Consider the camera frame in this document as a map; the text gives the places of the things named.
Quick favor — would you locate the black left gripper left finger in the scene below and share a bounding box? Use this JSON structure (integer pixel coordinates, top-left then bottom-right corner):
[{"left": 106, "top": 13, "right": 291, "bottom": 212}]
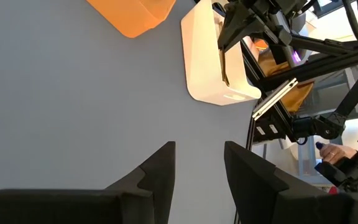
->
[{"left": 0, "top": 141, "right": 177, "bottom": 224}]

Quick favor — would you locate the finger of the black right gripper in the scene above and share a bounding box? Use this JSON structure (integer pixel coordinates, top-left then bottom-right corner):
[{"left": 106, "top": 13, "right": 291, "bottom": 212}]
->
[{"left": 218, "top": 3, "right": 265, "bottom": 52}]

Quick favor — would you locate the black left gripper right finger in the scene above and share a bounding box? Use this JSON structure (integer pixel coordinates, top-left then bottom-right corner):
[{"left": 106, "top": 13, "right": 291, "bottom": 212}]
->
[{"left": 224, "top": 141, "right": 358, "bottom": 224}]

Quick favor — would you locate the white plastic bin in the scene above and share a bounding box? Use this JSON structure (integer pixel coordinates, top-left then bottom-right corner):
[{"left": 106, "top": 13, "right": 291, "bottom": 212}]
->
[{"left": 180, "top": 0, "right": 263, "bottom": 107}]

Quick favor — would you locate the person's hand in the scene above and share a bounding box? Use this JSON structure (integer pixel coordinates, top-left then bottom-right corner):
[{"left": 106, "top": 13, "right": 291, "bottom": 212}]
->
[{"left": 319, "top": 142, "right": 358, "bottom": 165}]

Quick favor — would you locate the black drawer cabinet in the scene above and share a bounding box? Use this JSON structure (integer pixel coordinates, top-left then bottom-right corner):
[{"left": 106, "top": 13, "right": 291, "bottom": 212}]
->
[{"left": 253, "top": 118, "right": 293, "bottom": 144}]

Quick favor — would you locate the tan brown bag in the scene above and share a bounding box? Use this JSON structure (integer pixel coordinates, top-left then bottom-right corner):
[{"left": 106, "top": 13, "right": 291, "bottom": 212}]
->
[{"left": 257, "top": 51, "right": 315, "bottom": 113}]

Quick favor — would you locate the brown wooden bin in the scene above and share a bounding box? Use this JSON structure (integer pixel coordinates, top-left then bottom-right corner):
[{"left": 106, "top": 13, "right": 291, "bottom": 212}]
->
[{"left": 85, "top": 0, "right": 177, "bottom": 39}]

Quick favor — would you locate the silver aluminium bracket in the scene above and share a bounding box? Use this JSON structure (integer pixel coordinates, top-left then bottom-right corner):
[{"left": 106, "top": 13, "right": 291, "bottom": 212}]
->
[{"left": 252, "top": 77, "right": 299, "bottom": 121}]

